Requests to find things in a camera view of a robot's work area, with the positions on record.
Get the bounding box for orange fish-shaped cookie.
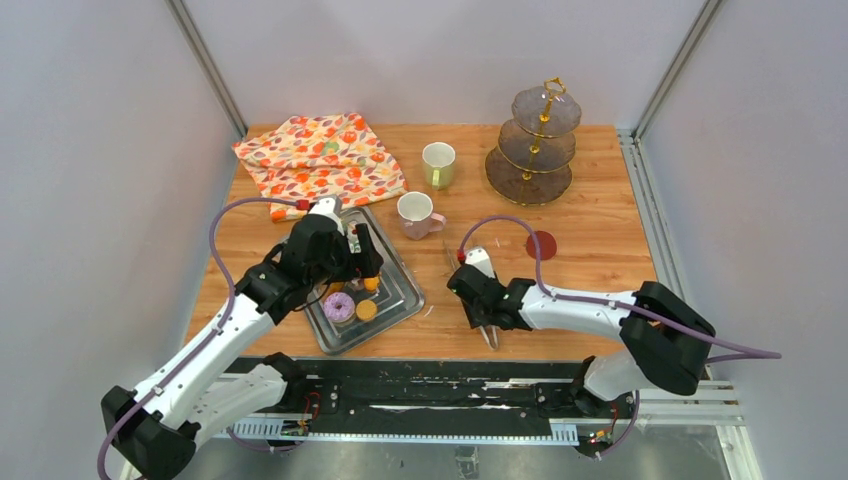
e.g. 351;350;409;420
362;276;381;292

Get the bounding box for silver white tongs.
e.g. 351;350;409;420
442;242;500;351

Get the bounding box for silver metal tray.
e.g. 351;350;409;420
305;207;426;355

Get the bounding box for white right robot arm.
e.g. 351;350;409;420
447;247;716;417

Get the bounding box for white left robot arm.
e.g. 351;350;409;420
97;195;383;479

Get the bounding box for brown bread roll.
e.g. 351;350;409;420
326;282;345;295

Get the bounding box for pink frosted donut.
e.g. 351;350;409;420
322;291;356;324

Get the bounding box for pink mug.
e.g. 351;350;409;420
396;191;447;240

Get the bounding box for red round coaster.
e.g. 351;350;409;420
525;230;558;261

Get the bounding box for floral orange cloth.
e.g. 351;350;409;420
233;112;409;208

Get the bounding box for green mug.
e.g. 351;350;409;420
422;142;456;190

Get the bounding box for three-tier glass cake stand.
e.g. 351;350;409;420
484;77;582;206

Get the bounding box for black table front rail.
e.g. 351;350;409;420
232;358;637;447

